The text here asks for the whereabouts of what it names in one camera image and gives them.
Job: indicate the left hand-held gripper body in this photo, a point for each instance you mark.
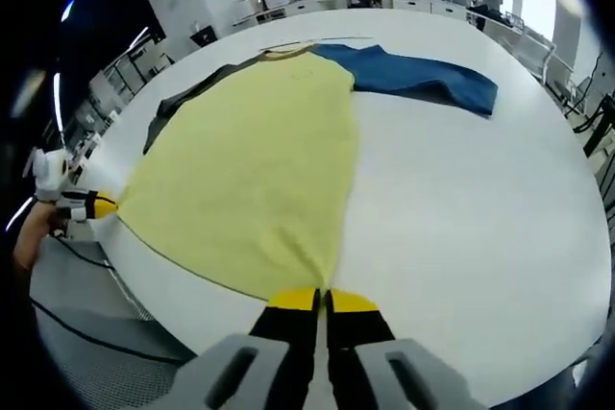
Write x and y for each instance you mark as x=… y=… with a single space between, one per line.
x=48 y=172

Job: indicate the black tripod stand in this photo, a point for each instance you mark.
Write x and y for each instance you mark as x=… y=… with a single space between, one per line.
x=596 y=127

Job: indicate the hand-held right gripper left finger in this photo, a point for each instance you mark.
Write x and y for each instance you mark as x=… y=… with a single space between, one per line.
x=269 y=362

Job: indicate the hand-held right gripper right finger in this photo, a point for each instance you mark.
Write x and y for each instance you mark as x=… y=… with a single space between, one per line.
x=379 y=367

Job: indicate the black sign stand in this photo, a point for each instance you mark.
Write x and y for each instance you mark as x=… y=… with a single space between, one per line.
x=203 y=36

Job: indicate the white mesh office chair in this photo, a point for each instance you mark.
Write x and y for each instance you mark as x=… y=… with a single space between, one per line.
x=538 y=52

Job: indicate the yellow blue grey garment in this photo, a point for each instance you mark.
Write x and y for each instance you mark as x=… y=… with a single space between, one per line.
x=250 y=151

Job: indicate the white drawer counter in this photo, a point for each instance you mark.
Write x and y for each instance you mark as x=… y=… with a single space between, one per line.
x=360 y=6

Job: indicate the person's left hand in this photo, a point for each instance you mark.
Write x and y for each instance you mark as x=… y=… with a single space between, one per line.
x=45 y=218

